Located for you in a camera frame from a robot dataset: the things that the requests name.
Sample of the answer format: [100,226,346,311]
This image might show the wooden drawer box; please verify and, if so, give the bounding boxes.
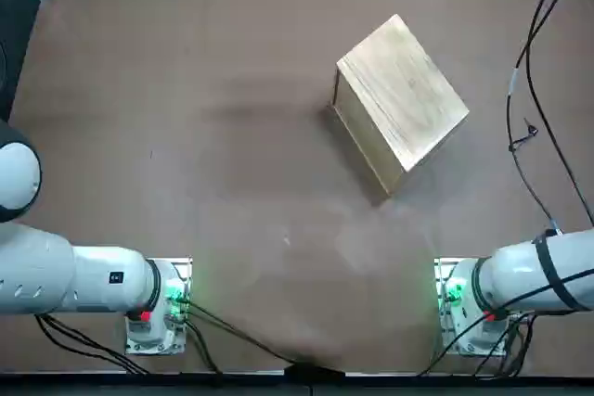
[329,14,470,198]

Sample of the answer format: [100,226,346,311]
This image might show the black cable with white tag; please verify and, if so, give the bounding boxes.
[505,0,586,230]

